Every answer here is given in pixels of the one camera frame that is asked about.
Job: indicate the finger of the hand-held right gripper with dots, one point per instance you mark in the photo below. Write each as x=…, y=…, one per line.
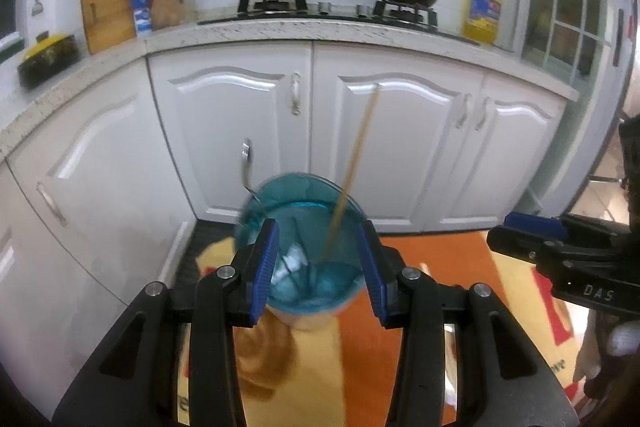
x=535, y=224
x=515, y=244

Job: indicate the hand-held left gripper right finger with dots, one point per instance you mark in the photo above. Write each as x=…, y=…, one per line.
x=372, y=272

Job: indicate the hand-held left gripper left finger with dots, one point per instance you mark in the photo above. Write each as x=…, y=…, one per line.
x=267, y=267

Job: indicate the wooden chopstick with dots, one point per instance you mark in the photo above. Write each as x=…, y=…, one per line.
x=355, y=157

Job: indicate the person's right hand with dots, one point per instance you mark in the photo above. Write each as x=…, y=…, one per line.
x=625, y=338

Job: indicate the black ribbed floor mat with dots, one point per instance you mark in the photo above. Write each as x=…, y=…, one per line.
x=200, y=252

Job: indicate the white cabinet door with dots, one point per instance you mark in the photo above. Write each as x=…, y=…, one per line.
x=515, y=147
x=220, y=117
x=110, y=142
x=400, y=147
x=45, y=317

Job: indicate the orange yellow printed floor mat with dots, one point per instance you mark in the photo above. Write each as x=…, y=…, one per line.
x=360, y=382

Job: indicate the yellow cooking oil bottle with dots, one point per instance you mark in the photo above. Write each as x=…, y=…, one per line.
x=482, y=9

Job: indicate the black gas stove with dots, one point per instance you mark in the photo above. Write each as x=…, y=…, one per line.
x=350, y=17

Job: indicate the metal stove knob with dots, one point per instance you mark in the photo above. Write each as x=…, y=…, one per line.
x=362, y=11
x=325, y=8

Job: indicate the wooden knife block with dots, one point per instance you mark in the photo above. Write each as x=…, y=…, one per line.
x=167, y=9

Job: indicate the blue white carton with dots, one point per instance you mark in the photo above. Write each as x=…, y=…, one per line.
x=141, y=14

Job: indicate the wooden cutting board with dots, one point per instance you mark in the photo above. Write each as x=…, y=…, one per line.
x=107, y=12

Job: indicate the black casserole yellow lid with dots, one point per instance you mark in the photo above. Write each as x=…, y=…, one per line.
x=47, y=59

